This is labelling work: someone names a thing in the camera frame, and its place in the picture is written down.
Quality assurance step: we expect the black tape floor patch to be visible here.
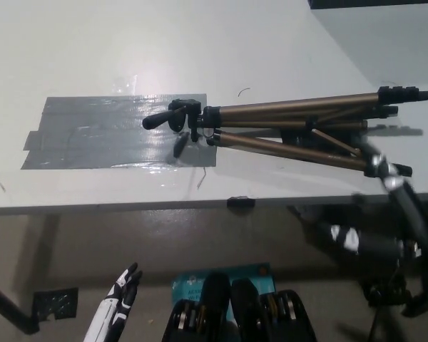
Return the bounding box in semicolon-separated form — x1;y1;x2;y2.
33;286;79;321

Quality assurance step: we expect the grey duct tape patch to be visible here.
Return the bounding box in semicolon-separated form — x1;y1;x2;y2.
20;93;218;171

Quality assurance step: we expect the bronze and black camera tripod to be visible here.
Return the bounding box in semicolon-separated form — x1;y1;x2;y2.
142;85;428;178

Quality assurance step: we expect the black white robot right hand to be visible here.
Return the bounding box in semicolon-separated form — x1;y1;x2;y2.
317;140;428;261

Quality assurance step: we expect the black metal table leg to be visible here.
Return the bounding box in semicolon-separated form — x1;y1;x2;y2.
402;281;428;318
0;277;40;332

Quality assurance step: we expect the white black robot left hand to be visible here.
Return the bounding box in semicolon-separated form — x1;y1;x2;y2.
83;262;143;342

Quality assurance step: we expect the teal cardboard box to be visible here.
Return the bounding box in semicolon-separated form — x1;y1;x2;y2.
170;262;274;304

